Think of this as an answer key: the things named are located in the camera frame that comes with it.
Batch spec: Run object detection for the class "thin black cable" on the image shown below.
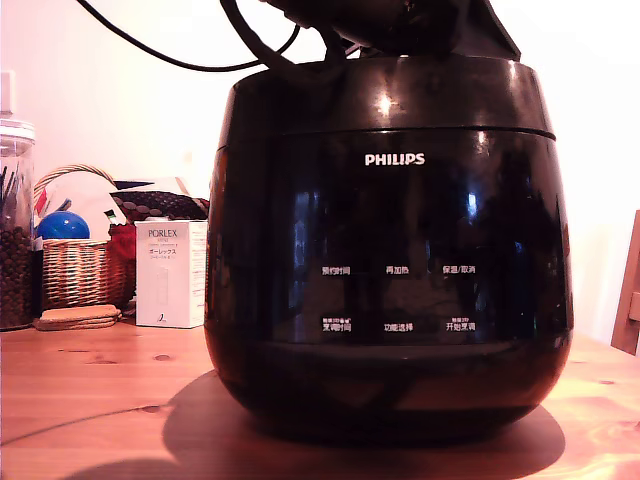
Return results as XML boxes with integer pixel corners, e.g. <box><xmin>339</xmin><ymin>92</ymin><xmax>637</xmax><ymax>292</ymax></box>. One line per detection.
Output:
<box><xmin>74</xmin><ymin>0</ymin><xmax>302</xmax><ymax>74</ymax></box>

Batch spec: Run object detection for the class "blue ball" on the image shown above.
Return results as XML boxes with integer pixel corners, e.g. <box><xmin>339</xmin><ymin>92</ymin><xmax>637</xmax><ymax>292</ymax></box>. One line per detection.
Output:
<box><xmin>35</xmin><ymin>210</ymin><xmax>92</xmax><ymax>241</ymax></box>

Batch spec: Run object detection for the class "glass jar with coffee beans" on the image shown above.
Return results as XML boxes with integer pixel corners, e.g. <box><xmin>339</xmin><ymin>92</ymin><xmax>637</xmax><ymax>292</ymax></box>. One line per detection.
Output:
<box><xmin>0</xmin><ymin>118</ymin><xmax>37</xmax><ymax>332</ymax></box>

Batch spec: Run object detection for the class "red knitted pouch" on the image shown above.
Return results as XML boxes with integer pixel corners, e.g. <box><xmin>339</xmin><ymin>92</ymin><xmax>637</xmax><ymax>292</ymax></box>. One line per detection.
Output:
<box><xmin>107</xmin><ymin>224</ymin><xmax>137</xmax><ymax>302</ymax></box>

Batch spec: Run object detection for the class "white wall switch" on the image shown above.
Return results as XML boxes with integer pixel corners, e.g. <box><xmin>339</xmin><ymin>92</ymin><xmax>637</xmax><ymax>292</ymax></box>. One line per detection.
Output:
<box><xmin>0</xmin><ymin>69</ymin><xmax>16</xmax><ymax>117</ymax></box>

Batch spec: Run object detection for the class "wooden chair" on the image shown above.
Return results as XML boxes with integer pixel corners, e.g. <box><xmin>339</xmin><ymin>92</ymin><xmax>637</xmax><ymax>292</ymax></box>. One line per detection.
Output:
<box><xmin>610</xmin><ymin>209</ymin><xmax>640</xmax><ymax>357</ymax></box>

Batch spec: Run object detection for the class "dark dotted fabric pouch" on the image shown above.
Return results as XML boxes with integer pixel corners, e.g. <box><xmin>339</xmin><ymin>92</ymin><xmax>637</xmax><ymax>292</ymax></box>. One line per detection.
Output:
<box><xmin>110</xmin><ymin>189</ymin><xmax>212</xmax><ymax>223</ymax></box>

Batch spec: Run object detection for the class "black Philips rice cooker body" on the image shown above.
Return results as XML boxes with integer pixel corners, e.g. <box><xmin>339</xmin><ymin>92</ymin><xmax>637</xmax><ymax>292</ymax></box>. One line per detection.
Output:
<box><xmin>203</xmin><ymin>130</ymin><xmax>575</xmax><ymax>441</ymax></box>

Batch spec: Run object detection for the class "white Porlex box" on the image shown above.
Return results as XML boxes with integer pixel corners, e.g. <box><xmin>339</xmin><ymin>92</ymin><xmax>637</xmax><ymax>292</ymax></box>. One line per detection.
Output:
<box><xmin>134</xmin><ymin>219</ymin><xmax>209</xmax><ymax>330</ymax></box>

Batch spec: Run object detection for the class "black rice cooker lid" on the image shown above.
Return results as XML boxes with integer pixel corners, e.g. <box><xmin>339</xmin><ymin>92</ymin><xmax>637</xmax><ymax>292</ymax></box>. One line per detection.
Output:
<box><xmin>215</xmin><ymin>55</ymin><xmax>558</xmax><ymax>150</ymax></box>

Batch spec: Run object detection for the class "woven wicker basket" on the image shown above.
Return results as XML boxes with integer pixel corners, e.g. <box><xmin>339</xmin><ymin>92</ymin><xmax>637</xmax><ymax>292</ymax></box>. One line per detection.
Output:
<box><xmin>33</xmin><ymin>163</ymin><xmax>126</xmax><ymax>310</ymax></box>

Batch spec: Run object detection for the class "thick black cable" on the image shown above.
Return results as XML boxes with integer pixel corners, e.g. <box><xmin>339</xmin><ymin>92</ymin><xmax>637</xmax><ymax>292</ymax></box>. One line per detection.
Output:
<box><xmin>218</xmin><ymin>0</ymin><xmax>301</xmax><ymax>71</ymax></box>

